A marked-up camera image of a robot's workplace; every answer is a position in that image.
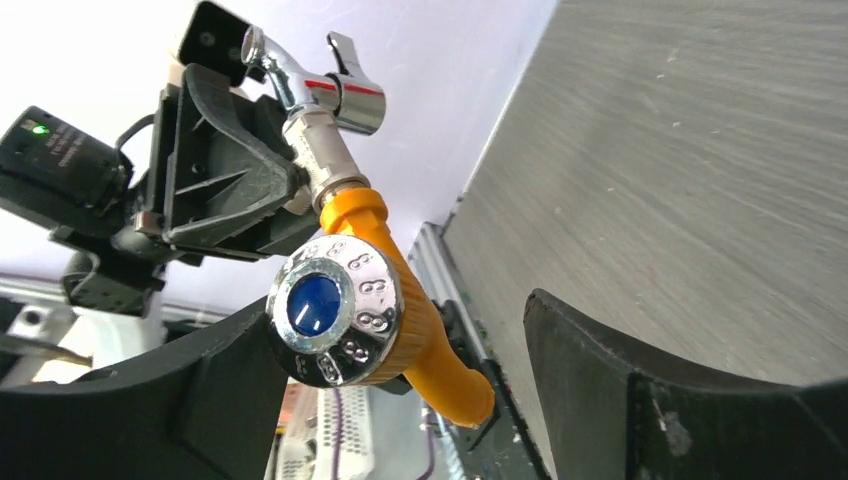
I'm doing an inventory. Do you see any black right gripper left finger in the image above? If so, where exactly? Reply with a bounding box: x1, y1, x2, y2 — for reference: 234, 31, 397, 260
1, 300, 287, 479

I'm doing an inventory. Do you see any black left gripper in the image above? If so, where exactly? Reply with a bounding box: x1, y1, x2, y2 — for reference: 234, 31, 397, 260
132, 64, 319, 261

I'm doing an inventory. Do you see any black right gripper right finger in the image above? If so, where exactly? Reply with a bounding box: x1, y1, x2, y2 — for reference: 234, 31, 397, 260
524, 289, 847, 479

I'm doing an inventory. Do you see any orange plastic faucet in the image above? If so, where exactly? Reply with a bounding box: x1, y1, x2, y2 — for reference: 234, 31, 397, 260
265, 187, 495, 427

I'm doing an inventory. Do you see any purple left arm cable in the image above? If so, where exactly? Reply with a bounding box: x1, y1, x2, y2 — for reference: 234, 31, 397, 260
328, 388, 439, 480

